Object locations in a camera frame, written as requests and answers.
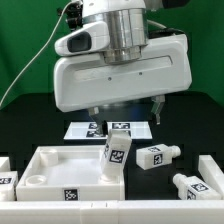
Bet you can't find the white cable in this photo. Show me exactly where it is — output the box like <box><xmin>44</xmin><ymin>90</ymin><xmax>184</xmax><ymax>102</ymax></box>
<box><xmin>0</xmin><ymin>0</ymin><xmax>75</xmax><ymax>107</ymax></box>

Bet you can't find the white right fence bar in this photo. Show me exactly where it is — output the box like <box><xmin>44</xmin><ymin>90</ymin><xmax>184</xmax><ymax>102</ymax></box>
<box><xmin>198</xmin><ymin>155</ymin><xmax>224</xmax><ymax>200</ymax></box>

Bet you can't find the white front fence bar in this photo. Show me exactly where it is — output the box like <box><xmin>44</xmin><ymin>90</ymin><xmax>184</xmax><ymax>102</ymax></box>
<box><xmin>0</xmin><ymin>200</ymin><xmax>224</xmax><ymax>224</ymax></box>

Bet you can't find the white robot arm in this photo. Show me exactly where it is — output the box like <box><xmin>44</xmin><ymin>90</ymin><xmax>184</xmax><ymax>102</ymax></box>
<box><xmin>54</xmin><ymin>0</ymin><xmax>192</xmax><ymax>134</ymax></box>

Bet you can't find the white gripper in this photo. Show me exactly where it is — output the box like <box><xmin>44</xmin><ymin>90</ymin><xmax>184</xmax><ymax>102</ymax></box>
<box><xmin>54</xmin><ymin>34</ymin><xmax>192</xmax><ymax>136</ymax></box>

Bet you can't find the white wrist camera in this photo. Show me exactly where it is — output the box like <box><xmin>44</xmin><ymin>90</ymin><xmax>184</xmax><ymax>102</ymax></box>
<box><xmin>54</xmin><ymin>21</ymin><xmax>110</xmax><ymax>56</ymax></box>

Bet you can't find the white left fence bar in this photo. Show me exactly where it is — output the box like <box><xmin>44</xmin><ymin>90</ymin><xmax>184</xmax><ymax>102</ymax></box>
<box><xmin>0</xmin><ymin>157</ymin><xmax>10</xmax><ymax>172</ymax></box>

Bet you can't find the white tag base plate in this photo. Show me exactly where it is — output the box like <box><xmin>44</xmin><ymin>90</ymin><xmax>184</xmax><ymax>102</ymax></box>
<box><xmin>64</xmin><ymin>121</ymin><xmax>152</xmax><ymax>140</ymax></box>

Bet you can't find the white fence bar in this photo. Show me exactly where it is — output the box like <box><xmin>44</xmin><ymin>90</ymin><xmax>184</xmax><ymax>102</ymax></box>
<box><xmin>0</xmin><ymin>157</ymin><xmax>10</xmax><ymax>172</ymax></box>
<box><xmin>198</xmin><ymin>155</ymin><xmax>224</xmax><ymax>200</ymax></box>
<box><xmin>0</xmin><ymin>200</ymin><xmax>224</xmax><ymax>224</ymax></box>

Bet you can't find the white square tabletop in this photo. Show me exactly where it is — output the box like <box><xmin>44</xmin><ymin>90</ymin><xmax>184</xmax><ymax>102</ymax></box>
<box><xmin>16</xmin><ymin>145</ymin><xmax>125</xmax><ymax>201</ymax></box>

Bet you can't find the black camera stand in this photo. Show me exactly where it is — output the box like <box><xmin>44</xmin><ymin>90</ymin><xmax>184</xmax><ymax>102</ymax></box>
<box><xmin>64</xmin><ymin>0</ymin><xmax>83</xmax><ymax>32</ymax></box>

